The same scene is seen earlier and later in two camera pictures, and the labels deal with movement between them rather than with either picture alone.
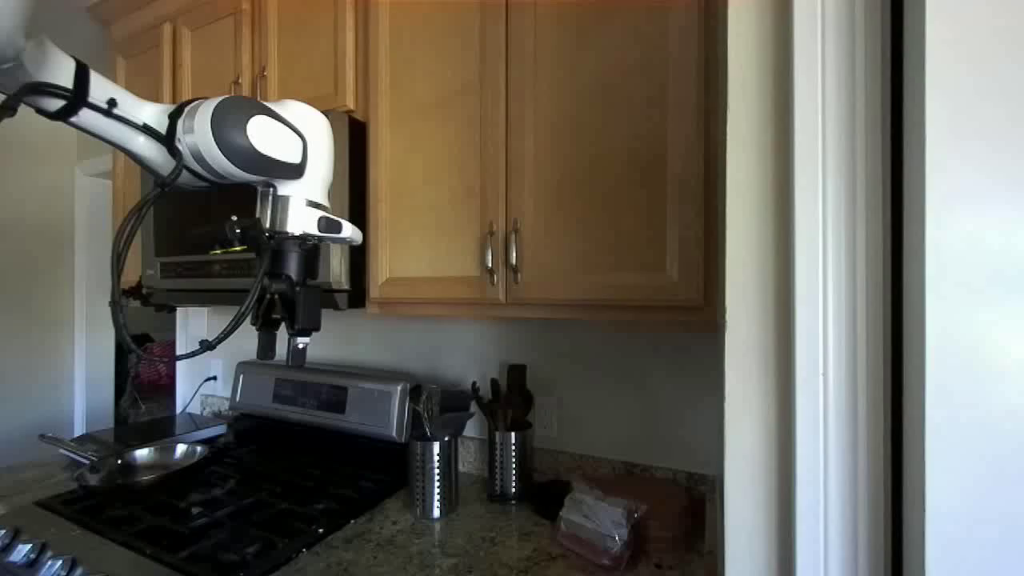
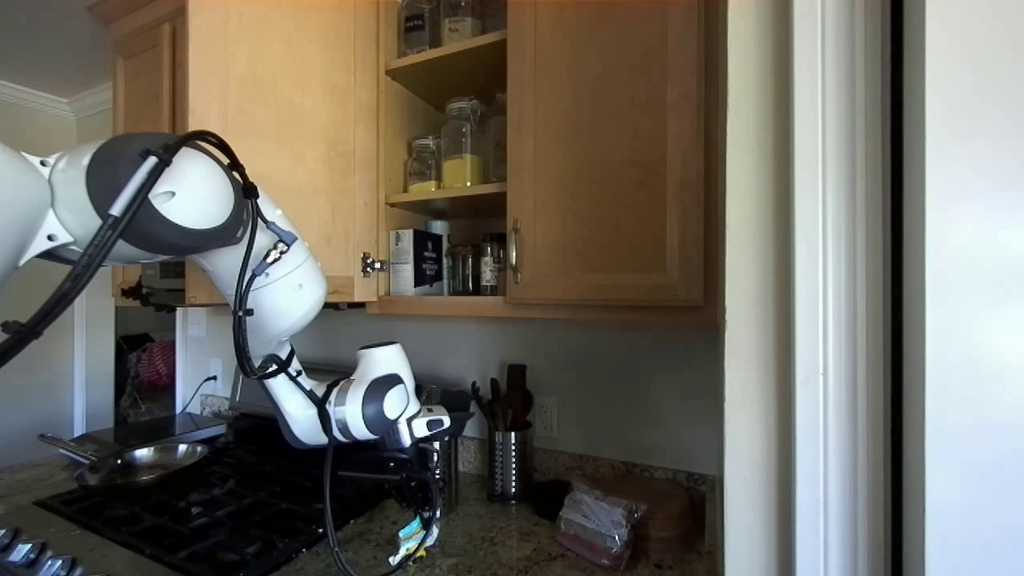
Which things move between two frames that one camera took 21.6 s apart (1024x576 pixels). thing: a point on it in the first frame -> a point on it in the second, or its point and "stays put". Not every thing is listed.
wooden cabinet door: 436,147 -> 293,86
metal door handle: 489,252 -> 369,267
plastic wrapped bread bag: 596,525 stays put
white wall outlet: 209,395 stays put
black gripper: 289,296 -> 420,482
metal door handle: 513,250 stays put
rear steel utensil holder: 506,466 stays put
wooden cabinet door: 605,152 stays put
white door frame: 806,284 stays put
